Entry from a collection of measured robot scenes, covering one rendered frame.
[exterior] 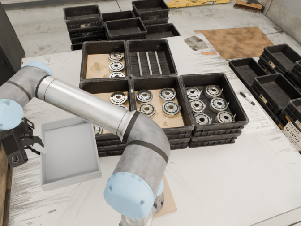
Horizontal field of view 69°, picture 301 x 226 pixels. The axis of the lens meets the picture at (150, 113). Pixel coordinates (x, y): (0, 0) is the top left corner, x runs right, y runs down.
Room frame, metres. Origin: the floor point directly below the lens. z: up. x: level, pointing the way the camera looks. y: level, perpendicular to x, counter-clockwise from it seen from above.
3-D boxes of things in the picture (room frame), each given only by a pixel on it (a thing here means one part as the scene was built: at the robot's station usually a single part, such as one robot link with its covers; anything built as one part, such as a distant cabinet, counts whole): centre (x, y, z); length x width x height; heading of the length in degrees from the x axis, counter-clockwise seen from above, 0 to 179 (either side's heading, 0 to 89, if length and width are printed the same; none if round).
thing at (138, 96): (0.91, 0.04, 0.86); 0.10 x 0.10 x 0.01
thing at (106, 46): (1.15, 0.32, 0.87); 0.40 x 0.30 x 0.11; 11
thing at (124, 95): (0.88, 0.20, 0.86); 0.10 x 0.10 x 0.01
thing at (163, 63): (1.21, 0.03, 0.87); 0.40 x 0.30 x 0.11; 11
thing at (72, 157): (0.40, 0.30, 1.07); 0.27 x 0.20 x 0.05; 20
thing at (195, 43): (1.75, -0.36, 0.71); 0.22 x 0.19 x 0.01; 20
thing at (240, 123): (0.87, -0.34, 0.92); 0.40 x 0.30 x 0.02; 11
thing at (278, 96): (1.45, -1.15, 0.31); 0.40 x 0.30 x 0.34; 20
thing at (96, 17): (2.37, 0.84, 0.37); 0.40 x 0.30 x 0.45; 111
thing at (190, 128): (0.81, -0.05, 0.92); 0.40 x 0.30 x 0.02; 11
